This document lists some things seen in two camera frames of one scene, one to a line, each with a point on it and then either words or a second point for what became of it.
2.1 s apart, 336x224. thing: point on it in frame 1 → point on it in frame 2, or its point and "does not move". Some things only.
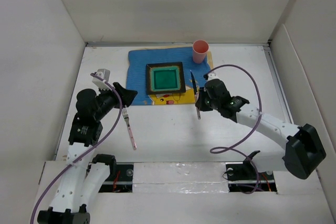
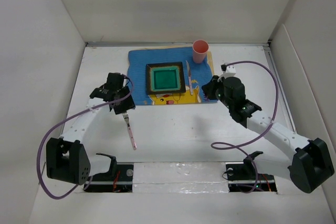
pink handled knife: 196,95 → 189,74
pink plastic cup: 200,49 does not move
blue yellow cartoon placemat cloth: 137,60 does not move
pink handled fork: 125,114 does not move
